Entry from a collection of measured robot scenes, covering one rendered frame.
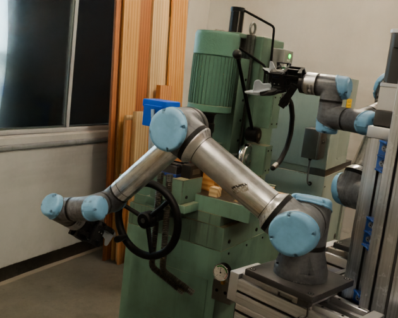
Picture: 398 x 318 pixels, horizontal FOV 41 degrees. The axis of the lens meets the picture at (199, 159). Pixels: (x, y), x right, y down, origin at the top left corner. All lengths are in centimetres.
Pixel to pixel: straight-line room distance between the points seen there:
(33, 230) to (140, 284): 135
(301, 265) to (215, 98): 82
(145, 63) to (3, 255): 160
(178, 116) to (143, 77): 246
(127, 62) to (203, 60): 161
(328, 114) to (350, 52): 260
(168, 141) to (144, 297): 98
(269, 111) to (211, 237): 57
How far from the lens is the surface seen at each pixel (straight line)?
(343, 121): 175
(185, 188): 192
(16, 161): 321
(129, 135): 354
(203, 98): 205
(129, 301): 229
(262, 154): 220
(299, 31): 450
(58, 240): 364
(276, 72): 186
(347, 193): 198
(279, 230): 133
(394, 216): 155
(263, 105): 221
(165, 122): 141
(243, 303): 163
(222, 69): 205
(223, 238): 197
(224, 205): 194
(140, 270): 221
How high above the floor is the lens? 135
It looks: 9 degrees down
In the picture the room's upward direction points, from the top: 7 degrees clockwise
